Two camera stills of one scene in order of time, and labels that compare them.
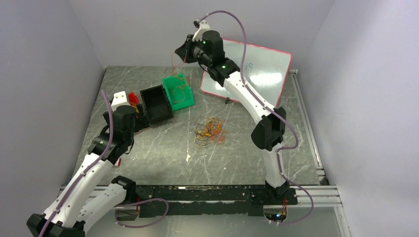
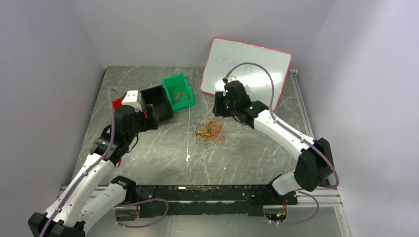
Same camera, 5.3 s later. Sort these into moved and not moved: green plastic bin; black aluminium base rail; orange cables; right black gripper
Moved: right black gripper
Not moved: orange cables; black aluminium base rail; green plastic bin
